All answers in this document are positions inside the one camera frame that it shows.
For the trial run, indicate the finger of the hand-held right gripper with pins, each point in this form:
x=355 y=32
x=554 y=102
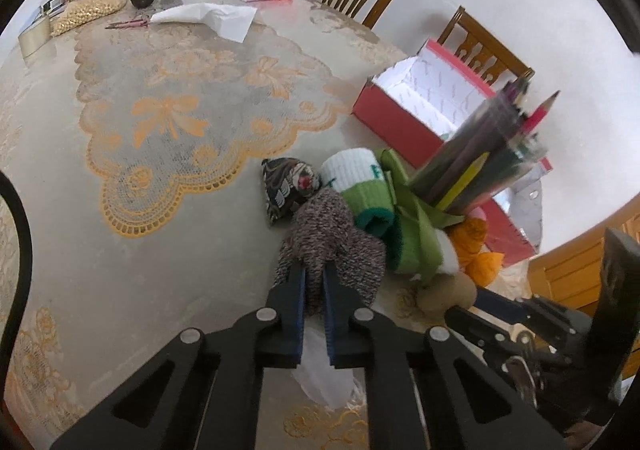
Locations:
x=495 y=302
x=475 y=327

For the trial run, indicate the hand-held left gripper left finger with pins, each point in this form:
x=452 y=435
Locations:
x=300 y=310

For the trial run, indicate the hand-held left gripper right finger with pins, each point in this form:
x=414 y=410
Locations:
x=328 y=320

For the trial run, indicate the grey knit sock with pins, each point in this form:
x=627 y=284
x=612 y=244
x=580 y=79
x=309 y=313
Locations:
x=325 y=235

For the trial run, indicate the dark patterned beanbag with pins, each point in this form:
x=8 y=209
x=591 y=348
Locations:
x=280 y=190

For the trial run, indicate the red cardboard box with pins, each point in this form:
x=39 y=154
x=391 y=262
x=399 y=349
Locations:
x=400 y=130

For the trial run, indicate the beige soft toy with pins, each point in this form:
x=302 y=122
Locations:
x=445 y=292

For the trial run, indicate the white plastic bag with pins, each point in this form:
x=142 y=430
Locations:
x=320 y=380

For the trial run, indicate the orange sock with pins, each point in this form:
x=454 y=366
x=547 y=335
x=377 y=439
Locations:
x=475 y=242

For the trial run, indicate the brown wooden furniture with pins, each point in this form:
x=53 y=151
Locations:
x=565 y=275

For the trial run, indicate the beige floral tablecloth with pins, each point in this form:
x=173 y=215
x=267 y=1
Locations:
x=150 y=280

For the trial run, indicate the green cloth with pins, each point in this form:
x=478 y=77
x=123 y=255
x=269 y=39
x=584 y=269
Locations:
x=397 y=175

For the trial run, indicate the jar of coloured pencils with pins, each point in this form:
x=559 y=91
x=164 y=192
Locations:
x=500 y=130

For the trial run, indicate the orange lace table mat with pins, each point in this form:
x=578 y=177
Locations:
x=175 y=95

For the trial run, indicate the white tissue paper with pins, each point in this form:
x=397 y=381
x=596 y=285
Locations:
x=220 y=20

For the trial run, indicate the pink scissors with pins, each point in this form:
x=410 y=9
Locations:
x=130 y=22

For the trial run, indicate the plastic bag of beans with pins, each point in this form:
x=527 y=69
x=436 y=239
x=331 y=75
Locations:
x=85 y=15

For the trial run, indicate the clear tape roll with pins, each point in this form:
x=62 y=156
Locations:
x=35 y=37

